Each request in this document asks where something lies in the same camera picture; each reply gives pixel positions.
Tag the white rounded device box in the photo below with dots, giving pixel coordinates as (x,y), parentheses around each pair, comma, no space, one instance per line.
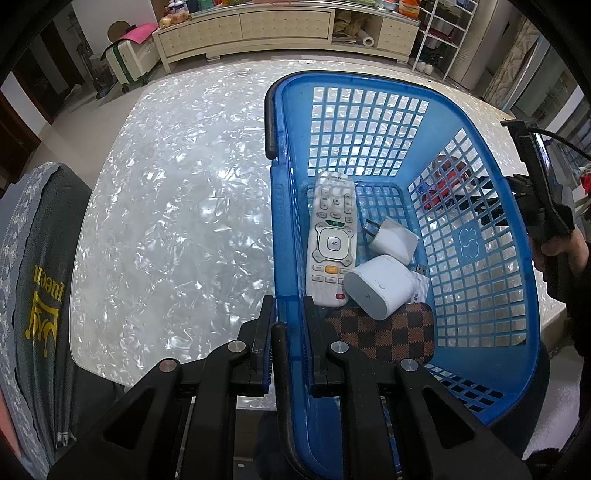
(380,286)

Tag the grey patterned chair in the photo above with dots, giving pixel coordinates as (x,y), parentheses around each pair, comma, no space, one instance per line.
(41,217)

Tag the blue plastic basket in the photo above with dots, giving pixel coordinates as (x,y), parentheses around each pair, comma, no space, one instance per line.
(470,411)

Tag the white green suitcase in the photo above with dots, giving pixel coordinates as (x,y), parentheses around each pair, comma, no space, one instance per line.
(131,62)

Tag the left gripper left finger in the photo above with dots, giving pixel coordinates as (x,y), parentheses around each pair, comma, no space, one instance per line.
(260,355)

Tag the white power adapter plug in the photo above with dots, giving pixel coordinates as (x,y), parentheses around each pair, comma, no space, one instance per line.
(393,239)

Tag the person right hand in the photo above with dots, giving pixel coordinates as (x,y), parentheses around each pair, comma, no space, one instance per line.
(574,246)

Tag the white wire shelf rack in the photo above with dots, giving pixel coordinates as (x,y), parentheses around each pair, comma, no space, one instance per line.
(443,28)

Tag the white remote control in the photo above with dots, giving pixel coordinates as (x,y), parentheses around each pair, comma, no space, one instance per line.
(331,239)

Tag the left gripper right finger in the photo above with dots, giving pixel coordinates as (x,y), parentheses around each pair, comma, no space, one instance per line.
(325,376)

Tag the brown checkered pouch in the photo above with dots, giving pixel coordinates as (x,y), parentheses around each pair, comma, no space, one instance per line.
(407,333)

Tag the cream tv cabinet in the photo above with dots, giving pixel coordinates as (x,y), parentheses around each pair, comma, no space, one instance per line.
(300,25)

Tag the pink cloth on suitcase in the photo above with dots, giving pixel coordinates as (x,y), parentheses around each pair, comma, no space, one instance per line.
(141,33)

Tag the red keychain tool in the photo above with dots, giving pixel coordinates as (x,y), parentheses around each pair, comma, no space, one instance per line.
(446,177)

